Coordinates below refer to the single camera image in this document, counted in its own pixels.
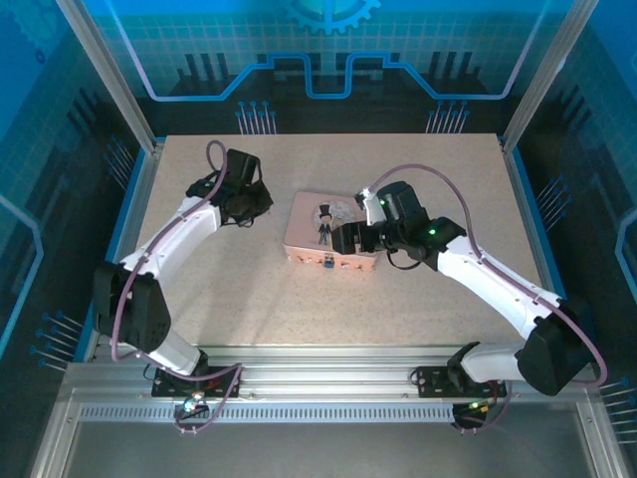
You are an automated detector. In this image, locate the aluminium frame post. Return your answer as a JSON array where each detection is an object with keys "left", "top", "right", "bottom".
[
  {"left": 55, "top": 0, "right": 165, "bottom": 151},
  {"left": 501, "top": 0, "right": 601, "bottom": 151}
]

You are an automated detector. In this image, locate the aluminium frame side rail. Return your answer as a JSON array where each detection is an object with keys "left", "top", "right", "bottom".
[
  {"left": 82, "top": 141, "right": 165, "bottom": 362},
  {"left": 500, "top": 136, "right": 588, "bottom": 362}
]

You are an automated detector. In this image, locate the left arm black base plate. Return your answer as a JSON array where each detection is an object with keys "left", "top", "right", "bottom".
[{"left": 150, "top": 365, "right": 244, "bottom": 399}]

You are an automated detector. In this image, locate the slotted grey cable duct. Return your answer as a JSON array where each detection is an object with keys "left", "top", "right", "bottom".
[{"left": 78, "top": 405, "right": 462, "bottom": 424}]

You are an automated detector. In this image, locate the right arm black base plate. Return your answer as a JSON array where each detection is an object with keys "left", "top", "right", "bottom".
[{"left": 414, "top": 365, "right": 508, "bottom": 399}]

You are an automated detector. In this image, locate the pink printed tin box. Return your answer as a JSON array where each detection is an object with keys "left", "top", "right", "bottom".
[{"left": 282, "top": 190, "right": 379, "bottom": 274}]

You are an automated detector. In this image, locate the grey metal base panel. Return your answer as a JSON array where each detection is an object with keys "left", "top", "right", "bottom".
[{"left": 29, "top": 397, "right": 628, "bottom": 478}]

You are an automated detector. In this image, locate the lit connector board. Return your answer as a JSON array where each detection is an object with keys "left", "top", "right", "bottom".
[
  {"left": 173, "top": 392, "right": 211, "bottom": 419},
  {"left": 450, "top": 397, "right": 494, "bottom": 424}
]

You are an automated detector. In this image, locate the aluminium frame cross rail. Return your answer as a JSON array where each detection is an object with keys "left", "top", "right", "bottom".
[{"left": 64, "top": 343, "right": 598, "bottom": 405}]

